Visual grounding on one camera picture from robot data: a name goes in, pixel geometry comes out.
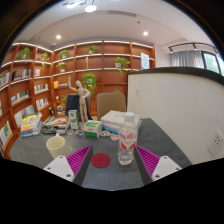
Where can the cream ceramic mug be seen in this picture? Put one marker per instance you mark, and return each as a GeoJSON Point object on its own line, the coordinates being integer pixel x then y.
{"type": "Point", "coordinates": [56, 145]}

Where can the brown chair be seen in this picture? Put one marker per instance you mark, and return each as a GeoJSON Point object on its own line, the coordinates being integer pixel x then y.
{"type": "Point", "coordinates": [108, 101]}

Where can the wooden bookshelf wall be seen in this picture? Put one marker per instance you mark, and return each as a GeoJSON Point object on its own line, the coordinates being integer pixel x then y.
{"type": "Point", "coordinates": [34, 78]}

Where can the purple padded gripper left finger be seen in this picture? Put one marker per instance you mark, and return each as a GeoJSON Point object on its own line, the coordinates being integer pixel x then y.
{"type": "Point", "coordinates": [73, 167]}

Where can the clear plastic water bottle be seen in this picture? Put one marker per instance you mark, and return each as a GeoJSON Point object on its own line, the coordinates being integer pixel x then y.
{"type": "Point", "coordinates": [128, 135]}

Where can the dark blue chair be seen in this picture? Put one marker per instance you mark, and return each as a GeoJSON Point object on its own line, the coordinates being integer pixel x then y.
{"type": "Point", "coordinates": [72, 103]}

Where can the magazines on table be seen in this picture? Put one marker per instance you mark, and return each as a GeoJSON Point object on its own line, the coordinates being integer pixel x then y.
{"type": "Point", "coordinates": [55, 124]}

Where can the wooden artist mannequin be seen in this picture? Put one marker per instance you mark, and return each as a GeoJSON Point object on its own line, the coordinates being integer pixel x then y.
{"type": "Point", "coordinates": [83, 95]}

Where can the hanging green plant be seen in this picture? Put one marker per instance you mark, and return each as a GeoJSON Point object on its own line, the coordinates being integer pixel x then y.
{"type": "Point", "coordinates": [89, 81]}

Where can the stack of white books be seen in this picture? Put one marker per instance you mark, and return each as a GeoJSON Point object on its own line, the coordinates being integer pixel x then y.
{"type": "Point", "coordinates": [116, 121]}

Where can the green white tissue box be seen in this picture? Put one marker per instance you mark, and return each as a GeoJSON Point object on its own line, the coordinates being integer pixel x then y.
{"type": "Point", "coordinates": [93, 128]}

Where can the green white carton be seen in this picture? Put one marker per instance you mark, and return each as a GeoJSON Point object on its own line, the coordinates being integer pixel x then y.
{"type": "Point", "coordinates": [73, 117]}

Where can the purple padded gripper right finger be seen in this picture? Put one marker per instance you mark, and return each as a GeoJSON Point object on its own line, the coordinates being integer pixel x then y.
{"type": "Point", "coordinates": [152, 167]}

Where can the white wall socket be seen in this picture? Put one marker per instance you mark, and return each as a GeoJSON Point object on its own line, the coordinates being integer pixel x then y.
{"type": "Point", "coordinates": [216, 143]}

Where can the white window curtain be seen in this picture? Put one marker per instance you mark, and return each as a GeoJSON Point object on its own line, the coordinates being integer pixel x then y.
{"type": "Point", "coordinates": [189, 58]}

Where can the stack of colourful books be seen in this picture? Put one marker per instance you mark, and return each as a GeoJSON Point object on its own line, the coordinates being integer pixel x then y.
{"type": "Point", "coordinates": [31, 125]}

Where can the red round coaster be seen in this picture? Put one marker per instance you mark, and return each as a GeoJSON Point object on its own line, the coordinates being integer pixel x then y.
{"type": "Point", "coordinates": [100, 160]}

